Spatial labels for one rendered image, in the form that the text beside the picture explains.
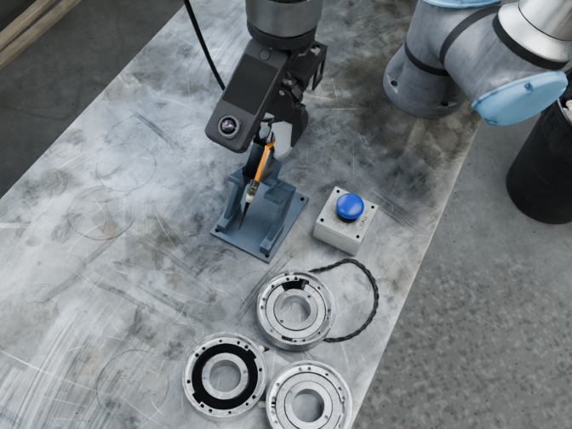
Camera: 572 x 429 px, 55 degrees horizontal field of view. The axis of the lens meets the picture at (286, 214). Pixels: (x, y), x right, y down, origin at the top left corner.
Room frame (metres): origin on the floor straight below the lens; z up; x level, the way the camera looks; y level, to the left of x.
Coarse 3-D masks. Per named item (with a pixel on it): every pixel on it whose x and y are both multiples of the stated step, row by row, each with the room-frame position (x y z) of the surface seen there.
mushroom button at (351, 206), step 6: (342, 198) 0.43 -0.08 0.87; (348, 198) 0.43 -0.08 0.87; (354, 198) 0.43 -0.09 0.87; (360, 198) 0.43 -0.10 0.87; (336, 204) 0.42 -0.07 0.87; (342, 204) 0.42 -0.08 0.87; (348, 204) 0.42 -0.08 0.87; (354, 204) 0.42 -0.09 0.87; (360, 204) 0.42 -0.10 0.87; (342, 210) 0.41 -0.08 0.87; (348, 210) 0.41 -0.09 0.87; (354, 210) 0.41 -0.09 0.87; (360, 210) 0.41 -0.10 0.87; (342, 216) 0.40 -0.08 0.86; (348, 216) 0.40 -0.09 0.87; (354, 216) 0.40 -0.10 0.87
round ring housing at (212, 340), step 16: (208, 336) 0.22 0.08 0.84; (224, 336) 0.22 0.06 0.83; (240, 336) 0.22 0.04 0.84; (192, 352) 0.20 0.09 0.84; (256, 352) 0.21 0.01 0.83; (192, 368) 0.18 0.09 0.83; (208, 368) 0.18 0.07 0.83; (240, 368) 0.19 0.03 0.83; (208, 384) 0.16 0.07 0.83; (240, 384) 0.17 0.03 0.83; (192, 400) 0.14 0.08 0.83; (256, 400) 0.15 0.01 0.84; (208, 416) 0.12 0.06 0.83; (224, 416) 0.12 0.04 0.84; (240, 416) 0.13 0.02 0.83
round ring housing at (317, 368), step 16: (288, 368) 0.19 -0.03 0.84; (304, 368) 0.20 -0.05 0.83; (320, 368) 0.20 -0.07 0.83; (272, 384) 0.17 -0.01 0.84; (304, 384) 0.18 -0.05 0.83; (336, 384) 0.18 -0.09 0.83; (272, 400) 0.15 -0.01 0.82; (288, 400) 0.15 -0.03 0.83; (320, 400) 0.16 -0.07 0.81; (272, 416) 0.13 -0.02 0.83; (288, 416) 0.14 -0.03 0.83
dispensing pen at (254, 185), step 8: (272, 120) 0.45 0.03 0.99; (272, 136) 0.44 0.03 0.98; (256, 144) 0.42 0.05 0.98; (264, 144) 0.43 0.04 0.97; (256, 152) 0.42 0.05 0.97; (248, 160) 0.41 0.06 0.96; (256, 160) 0.41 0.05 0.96; (248, 168) 0.41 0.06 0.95; (256, 168) 0.41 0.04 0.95; (248, 176) 0.40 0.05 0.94; (256, 184) 0.40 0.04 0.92; (248, 192) 0.40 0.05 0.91; (248, 200) 0.39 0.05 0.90; (248, 208) 0.39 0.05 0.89; (240, 224) 0.37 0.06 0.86
